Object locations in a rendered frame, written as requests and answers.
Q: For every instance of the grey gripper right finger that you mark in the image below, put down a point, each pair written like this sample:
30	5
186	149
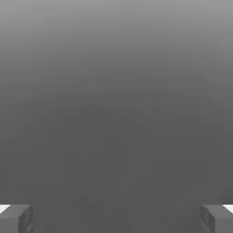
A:
220	219

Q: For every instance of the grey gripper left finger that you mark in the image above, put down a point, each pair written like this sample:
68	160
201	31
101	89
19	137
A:
12	219

